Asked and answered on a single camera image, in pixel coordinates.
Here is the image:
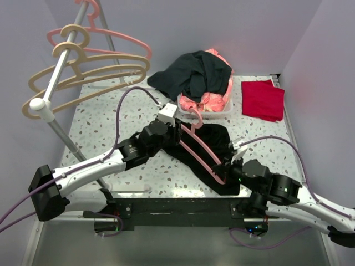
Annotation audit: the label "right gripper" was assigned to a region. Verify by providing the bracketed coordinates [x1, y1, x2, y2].
[211, 152, 261, 194]

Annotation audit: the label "pink hanger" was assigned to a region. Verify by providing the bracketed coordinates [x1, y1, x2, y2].
[179, 106, 227, 185]
[47, 24, 152, 59]

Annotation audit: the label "black shorts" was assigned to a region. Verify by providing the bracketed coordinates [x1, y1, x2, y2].
[164, 124, 240, 196]

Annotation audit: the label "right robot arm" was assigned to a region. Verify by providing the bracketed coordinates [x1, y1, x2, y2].
[212, 160, 354, 248]

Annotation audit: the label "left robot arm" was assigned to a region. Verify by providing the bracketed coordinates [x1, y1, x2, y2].
[28, 119, 182, 222]

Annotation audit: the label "upper beige hanger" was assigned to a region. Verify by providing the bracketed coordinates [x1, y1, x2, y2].
[28, 24, 151, 92]

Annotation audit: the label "beige hanger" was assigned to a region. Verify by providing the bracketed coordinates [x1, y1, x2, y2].
[21, 42, 147, 120]
[28, 24, 151, 92]

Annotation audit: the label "lower beige hanger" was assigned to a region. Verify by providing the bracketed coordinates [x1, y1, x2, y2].
[21, 42, 147, 120]

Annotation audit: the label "top pink hanger hook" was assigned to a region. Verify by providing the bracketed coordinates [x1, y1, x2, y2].
[74, 0, 100, 28]

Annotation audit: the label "pink garment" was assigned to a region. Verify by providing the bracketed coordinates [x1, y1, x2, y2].
[179, 48, 235, 113]

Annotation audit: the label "white plastic basket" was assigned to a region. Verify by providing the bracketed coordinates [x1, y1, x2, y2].
[177, 93, 233, 119]

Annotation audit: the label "dark teal garment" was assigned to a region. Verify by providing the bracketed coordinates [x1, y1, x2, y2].
[147, 50, 232, 103]

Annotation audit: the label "red folded cloth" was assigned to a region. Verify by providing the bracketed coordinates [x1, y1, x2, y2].
[241, 79, 285, 122]

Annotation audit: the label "metal clothes rack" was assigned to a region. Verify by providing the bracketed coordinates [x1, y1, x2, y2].
[29, 0, 152, 193]

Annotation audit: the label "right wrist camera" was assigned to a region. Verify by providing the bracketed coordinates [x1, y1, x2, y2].
[229, 139, 248, 164]

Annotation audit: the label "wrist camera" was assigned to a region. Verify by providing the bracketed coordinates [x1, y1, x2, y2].
[229, 139, 248, 164]
[157, 103, 178, 126]

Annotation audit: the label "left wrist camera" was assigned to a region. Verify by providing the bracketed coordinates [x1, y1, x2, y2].
[157, 103, 178, 126]

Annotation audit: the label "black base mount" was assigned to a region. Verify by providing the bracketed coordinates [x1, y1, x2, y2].
[82, 197, 280, 233]

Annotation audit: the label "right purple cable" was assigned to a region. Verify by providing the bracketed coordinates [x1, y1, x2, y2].
[229, 135, 355, 250]

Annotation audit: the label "purple cable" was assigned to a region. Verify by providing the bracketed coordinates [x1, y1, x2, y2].
[229, 135, 355, 250]
[0, 86, 164, 232]

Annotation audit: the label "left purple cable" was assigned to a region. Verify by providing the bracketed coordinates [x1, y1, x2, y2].
[0, 86, 164, 232]

